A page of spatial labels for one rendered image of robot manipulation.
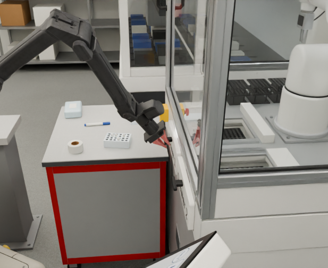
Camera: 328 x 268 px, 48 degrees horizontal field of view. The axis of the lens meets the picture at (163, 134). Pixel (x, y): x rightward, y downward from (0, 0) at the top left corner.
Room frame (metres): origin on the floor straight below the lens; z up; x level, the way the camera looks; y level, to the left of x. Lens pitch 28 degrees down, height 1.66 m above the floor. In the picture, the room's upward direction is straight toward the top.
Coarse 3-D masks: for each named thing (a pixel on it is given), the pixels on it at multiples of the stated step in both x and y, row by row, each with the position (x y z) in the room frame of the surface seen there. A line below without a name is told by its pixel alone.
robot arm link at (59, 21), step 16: (64, 16) 1.09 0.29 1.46; (32, 32) 1.10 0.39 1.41; (48, 32) 1.05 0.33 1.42; (64, 32) 1.04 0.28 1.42; (80, 32) 1.07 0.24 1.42; (16, 48) 1.11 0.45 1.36; (32, 48) 1.09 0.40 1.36; (0, 64) 1.13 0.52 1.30; (16, 64) 1.12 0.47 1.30; (0, 80) 1.13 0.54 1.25
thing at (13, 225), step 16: (0, 128) 1.72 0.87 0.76; (16, 128) 1.79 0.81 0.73; (0, 144) 1.61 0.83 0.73; (16, 144) 1.85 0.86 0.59; (0, 160) 1.65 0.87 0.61; (16, 160) 1.79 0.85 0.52; (0, 176) 1.65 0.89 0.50; (16, 176) 1.74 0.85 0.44; (0, 192) 1.65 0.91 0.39; (16, 192) 1.69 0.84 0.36; (0, 208) 1.64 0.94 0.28; (16, 208) 1.65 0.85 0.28; (0, 224) 1.64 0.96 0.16; (16, 224) 1.65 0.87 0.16; (32, 224) 1.81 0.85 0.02; (0, 240) 1.64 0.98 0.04; (16, 240) 1.65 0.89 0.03; (32, 240) 1.66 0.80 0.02
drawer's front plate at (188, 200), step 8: (184, 168) 1.10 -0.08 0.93; (184, 176) 1.05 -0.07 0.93; (184, 184) 1.01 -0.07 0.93; (184, 192) 0.99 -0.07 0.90; (184, 200) 0.99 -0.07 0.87; (192, 200) 0.92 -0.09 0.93; (184, 208) 0.98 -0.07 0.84; (192, 208) 0.90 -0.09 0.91; (192, 216) 0.90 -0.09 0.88; (192, 224) 0.90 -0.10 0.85
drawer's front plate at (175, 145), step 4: (172, 120) 1.49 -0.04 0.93; (172, 124) 1.45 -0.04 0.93; (172, 128) 1.41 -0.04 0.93; (172, 132) 1.37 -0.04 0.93; (172, 136) 1.34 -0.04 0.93; (176, 136) 1.34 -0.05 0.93; (172, 140) 1.34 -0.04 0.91; (176, 140) 1.30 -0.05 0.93; (172, 144) 1.34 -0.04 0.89; (176, 144) 1.27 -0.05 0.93; (172, 148) 1.34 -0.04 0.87; (176, 148) 1.24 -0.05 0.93; (172, 152) 1.33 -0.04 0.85; (176, 152) 1.22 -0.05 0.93; (180, 152) 1.22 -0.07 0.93; (176, 156) 1.21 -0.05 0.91; (176, 160) 1.21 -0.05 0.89; (176, 164) 1.21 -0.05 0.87; (176, 168) 1.21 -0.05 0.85; (176, 172) 1.21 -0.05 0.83
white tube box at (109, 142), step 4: (108, 132) 1.61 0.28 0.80; (108, 136) 1.59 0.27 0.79; (120, 136) 1.58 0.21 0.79; (128, 136) 1.58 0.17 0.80; (104, 140) 1.53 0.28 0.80; (108, 140) 1.53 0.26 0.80; (112, 140) 1.53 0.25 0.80; (116, 140) 1.53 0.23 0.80; (120, 140) 1.53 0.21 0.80; (124, 140) 1.53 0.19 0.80; (128, 140) 1.53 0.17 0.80; (104, 144) 1.53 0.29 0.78; (108, 144) 1.53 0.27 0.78; (112, 144) 1.53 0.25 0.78; (116, 144) 1.53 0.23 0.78; (120, 144) 1.52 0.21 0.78; (124, 144) 1.52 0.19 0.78; (128, 144) 1.52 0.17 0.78
